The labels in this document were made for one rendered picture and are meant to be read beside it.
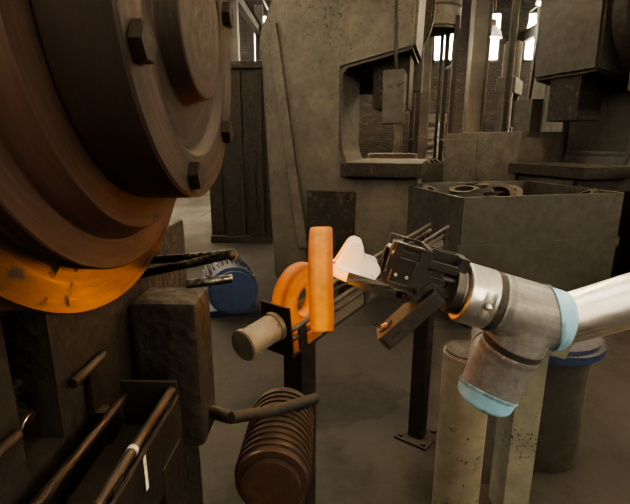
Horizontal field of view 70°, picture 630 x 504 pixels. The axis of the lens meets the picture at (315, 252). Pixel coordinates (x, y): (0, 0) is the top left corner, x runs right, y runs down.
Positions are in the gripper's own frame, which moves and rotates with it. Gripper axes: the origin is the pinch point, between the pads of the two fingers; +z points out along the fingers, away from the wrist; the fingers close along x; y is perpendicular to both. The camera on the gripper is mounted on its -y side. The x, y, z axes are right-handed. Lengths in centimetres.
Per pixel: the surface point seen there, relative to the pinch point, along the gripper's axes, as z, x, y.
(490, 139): -133, -361, 63
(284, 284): 5.0, -18.7, -10.6
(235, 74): 111, -384, 55
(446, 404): -42, -38, -36
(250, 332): 8.4, -9.9, -18.0
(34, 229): 19.7, 37.3, 7.1
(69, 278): 20.0, 31.6, 1.9
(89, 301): 19.3, 29.3, -0.6
